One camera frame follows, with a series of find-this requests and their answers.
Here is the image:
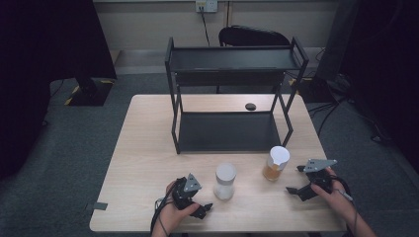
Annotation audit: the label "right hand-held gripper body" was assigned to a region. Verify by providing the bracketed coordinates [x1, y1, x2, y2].
[301, 158, 338, 195]

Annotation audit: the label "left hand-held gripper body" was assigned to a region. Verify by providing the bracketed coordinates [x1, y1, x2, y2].
[171, 173, 203, 211]

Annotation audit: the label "white-lidded jar with amber contents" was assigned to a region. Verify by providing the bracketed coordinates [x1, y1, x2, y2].
[262, 145, 292, 183]

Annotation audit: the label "white-lidded jar with white contents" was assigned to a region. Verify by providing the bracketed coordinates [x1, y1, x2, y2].
[212, 162, 237, 201]

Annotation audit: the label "black metal two-tier rack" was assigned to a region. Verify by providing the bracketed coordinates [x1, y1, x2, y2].
[164, 36, 310, 155]

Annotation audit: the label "person's left hand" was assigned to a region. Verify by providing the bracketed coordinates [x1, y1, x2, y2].
[160, 180, 201, 235]

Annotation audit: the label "person's right hand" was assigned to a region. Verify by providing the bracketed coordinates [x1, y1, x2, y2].
[310, 167, 356, 222]

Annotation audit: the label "grey tape strip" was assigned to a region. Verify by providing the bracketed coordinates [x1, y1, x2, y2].
[85, 201, 109, 212]

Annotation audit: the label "black curtain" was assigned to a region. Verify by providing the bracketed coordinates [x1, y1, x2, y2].
[342, 0, 419, 164]
[0, 0, 119, 181]

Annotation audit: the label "dark grey upright stand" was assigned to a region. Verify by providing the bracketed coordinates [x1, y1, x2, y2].
[297, 0, 361, 104]

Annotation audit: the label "black stand base with yellow tape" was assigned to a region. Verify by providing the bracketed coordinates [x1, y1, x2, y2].
[63, 76, 115, 108]

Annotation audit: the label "black chair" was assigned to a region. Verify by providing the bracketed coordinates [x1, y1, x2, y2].
[217, 25, 293, 47]

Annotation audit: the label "left hand-held gripper cable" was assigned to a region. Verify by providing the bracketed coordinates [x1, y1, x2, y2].
[149, 195, 176, 237]

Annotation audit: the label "hand-held gripper cable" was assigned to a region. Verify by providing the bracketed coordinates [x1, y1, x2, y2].
[149, 195, 176, 237]
[330, 175, 360, 237]

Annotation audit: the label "right hand-held gripper cable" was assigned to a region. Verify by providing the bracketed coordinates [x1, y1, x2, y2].
[330, 175, 360, 237]

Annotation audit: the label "black floor cables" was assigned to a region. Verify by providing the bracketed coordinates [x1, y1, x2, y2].
[305, 93, 393, 144]

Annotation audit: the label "black power cable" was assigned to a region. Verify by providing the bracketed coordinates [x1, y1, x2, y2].
[199, 6, 211, 47]

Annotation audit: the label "white wall socket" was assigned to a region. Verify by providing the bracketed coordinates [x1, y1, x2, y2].
[195, 0, 218, 14]

